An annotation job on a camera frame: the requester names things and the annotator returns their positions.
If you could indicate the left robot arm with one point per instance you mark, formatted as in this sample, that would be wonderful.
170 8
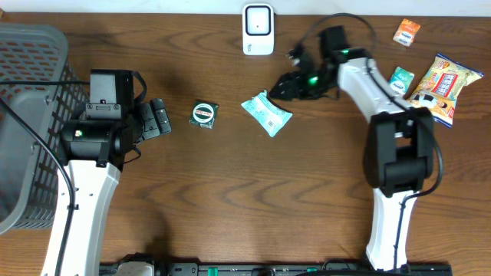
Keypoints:
93 145

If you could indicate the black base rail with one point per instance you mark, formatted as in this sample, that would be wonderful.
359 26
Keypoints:
328 268

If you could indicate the grey plastic basket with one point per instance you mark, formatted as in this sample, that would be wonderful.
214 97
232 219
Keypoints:
40 86

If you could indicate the teal tissue pack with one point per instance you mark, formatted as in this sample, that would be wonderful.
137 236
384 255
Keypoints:
400 80

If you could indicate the orange tissue pack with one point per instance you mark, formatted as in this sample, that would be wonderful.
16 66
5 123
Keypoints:
406 32

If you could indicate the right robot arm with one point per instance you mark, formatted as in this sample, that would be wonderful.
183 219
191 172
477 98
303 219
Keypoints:
400 147

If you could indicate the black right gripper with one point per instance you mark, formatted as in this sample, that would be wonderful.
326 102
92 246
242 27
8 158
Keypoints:
291 91

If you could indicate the teal wet wipes pack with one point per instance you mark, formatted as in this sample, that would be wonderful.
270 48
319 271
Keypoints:
268 115

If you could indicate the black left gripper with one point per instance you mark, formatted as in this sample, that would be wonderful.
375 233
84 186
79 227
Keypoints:
155 126

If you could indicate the white barcode scanner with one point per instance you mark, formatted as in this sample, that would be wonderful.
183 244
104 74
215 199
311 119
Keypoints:
258 29

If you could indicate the green Zam-Buk box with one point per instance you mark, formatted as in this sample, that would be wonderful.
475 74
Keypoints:
204 114

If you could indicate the large yellow snack bag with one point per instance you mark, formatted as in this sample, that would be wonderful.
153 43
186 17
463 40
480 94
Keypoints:
440 87

